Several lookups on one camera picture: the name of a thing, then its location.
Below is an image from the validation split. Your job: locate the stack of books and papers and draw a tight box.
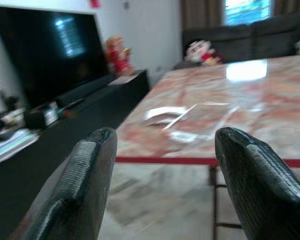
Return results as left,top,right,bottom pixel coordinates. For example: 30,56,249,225
0,128,41,169

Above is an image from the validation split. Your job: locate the black soundbar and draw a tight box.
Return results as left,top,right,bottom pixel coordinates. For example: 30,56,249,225
55,74,116,106

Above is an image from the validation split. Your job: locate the red gold figurine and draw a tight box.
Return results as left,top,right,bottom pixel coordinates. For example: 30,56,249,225
104,34,136,77

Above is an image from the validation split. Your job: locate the clear plastic packaging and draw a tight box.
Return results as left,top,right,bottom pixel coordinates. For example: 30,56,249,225
163,101,241,144

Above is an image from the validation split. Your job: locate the bright window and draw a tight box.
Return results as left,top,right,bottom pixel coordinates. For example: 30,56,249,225
224,0,274,26

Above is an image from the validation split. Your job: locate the large black television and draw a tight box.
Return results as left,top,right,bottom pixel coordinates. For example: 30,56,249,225
0,6,110,110

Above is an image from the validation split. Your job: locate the brown curtain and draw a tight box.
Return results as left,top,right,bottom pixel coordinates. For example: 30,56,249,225
180,0,224,31

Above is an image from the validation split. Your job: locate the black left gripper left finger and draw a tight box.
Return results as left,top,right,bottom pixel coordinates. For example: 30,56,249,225
8,127,119,240

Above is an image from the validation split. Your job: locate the cartoon boy plush toy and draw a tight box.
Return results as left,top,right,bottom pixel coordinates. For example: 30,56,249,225
184,39,225,67

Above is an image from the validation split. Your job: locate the dark grey sofa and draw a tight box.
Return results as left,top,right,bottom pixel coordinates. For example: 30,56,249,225
174,11,300,70

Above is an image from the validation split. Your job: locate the marble-top folding table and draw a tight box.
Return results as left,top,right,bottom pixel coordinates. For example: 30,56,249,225
114,54,300,240

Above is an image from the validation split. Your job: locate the long black tv console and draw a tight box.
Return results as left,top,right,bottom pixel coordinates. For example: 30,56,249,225
0,69,151,235

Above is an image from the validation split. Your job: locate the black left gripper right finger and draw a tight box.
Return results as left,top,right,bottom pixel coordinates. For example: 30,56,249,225
214,126,300,240

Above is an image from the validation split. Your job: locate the small black box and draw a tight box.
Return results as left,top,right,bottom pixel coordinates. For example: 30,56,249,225
23,100,60,130

